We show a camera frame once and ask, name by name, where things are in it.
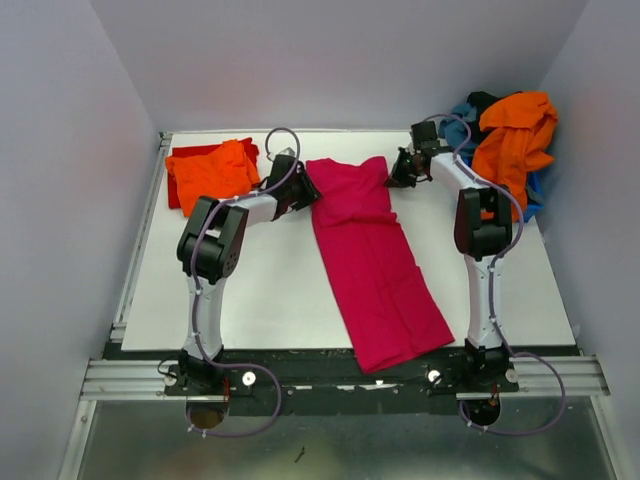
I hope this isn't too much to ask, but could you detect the orange t shirt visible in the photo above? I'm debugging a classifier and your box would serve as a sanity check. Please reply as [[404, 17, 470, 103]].
[[472, 91, 559, 209], [164, 139, 262, 217]]

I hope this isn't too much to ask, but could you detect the magenta t shirt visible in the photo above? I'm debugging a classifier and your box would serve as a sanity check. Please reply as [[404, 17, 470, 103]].
[[306, 157, 454, 374]]

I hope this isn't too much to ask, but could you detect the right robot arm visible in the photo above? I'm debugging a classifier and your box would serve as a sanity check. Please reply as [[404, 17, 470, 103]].
[[385, 115, 524, 384]]

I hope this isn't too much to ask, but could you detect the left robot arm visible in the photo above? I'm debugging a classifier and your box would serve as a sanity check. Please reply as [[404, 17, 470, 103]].
[[171, 149, 321, 392]]

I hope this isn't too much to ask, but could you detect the blue grey t shirt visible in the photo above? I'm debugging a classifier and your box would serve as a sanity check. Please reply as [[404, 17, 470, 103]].
[[438, 102, 482, 166]]

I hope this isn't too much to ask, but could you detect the folded red t shirt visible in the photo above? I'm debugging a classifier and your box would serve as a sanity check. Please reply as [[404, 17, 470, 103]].
[[164, 137, 261, 210]]

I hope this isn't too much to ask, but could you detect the folded orange t shirt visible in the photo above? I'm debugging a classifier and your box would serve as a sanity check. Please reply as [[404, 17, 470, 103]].
[[164, 139, 262, 217]]

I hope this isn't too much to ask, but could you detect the black t shirt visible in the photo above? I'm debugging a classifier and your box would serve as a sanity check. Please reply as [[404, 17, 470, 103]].
[[467, 91, 501, 136]]

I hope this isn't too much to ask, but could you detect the blue plastic bin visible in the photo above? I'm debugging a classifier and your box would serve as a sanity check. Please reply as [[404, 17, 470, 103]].
[[524, 172, 545, 222]]

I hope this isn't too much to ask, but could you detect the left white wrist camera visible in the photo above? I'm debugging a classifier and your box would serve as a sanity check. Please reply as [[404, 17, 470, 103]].
[[279, 147, 295, 157]]

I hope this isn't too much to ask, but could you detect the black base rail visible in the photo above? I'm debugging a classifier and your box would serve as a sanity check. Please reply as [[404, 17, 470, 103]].
[[158, 347, 519, 416]]

